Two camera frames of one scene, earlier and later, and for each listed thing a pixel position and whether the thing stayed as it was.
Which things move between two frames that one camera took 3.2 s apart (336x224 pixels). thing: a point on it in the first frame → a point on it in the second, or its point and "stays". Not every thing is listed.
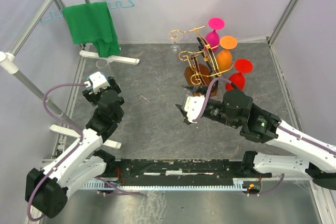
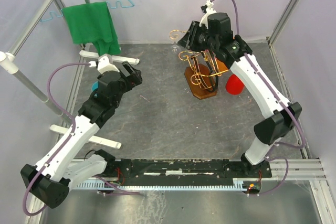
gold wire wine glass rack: [202, 75] stays
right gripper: [197, 88] → [188, 41]
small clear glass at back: [175, 36] stays
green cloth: [93, 23] stays
